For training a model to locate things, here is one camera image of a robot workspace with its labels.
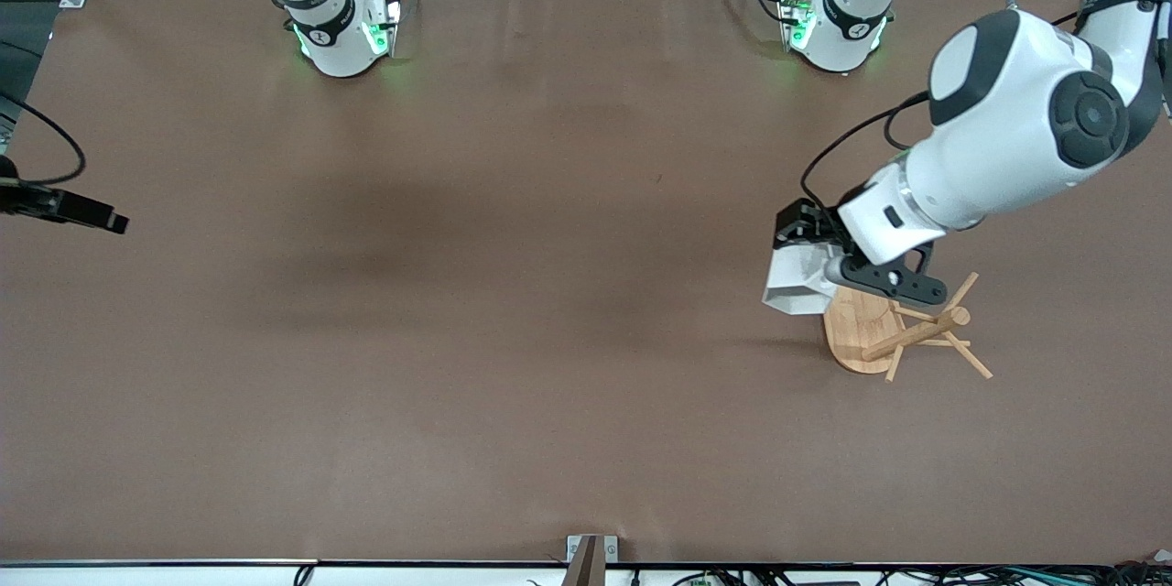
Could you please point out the metal table bracket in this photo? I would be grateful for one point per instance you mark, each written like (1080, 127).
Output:
(592, 554)

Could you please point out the brown table mat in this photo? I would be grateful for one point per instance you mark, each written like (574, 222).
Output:
(549, 339)

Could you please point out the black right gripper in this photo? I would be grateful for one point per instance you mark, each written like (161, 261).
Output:
(46, 202)

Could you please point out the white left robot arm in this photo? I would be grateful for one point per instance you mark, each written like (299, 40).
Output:
(1007, 128)

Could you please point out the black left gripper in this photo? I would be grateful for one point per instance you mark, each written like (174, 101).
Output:
(806, 223)

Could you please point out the white faceted cup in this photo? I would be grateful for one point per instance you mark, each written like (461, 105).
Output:
(797, 284)

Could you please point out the wooden cup rack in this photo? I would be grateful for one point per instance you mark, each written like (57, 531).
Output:
(861, 339)

